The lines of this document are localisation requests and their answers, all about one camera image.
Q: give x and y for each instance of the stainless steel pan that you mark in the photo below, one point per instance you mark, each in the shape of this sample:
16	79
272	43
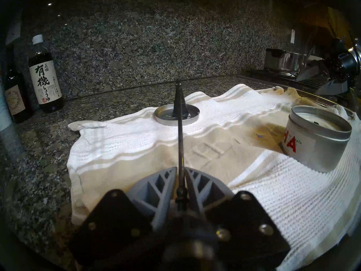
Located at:
282	61

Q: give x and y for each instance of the dark glass bottle beige label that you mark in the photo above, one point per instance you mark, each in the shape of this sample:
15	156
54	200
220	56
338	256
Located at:
17	101

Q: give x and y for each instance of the silver tin candle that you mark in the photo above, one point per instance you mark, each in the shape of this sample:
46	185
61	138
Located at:
313	152

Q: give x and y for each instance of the white wall outlet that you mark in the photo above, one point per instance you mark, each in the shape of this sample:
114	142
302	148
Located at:
292	36

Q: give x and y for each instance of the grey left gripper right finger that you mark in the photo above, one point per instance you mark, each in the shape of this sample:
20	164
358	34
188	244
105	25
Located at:
214	197

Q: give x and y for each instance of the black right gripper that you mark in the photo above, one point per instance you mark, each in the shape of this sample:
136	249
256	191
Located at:
339	64

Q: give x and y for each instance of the black metal candle snuffer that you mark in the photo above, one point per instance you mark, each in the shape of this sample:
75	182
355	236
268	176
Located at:
180	104

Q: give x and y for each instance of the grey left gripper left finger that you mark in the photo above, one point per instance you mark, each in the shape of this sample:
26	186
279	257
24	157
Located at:
146	200

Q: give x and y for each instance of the white beige striped towel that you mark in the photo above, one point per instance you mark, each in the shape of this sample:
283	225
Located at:
141	149

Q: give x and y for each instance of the steel gas stove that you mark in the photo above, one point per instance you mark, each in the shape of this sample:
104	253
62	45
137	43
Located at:
282	79

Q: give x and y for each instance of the silver tin lid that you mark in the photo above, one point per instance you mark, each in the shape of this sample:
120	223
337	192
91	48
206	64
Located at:
163	116

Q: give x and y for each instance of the soy sauce bottle white label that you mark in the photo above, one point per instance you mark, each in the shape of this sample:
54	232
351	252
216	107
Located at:
45	84

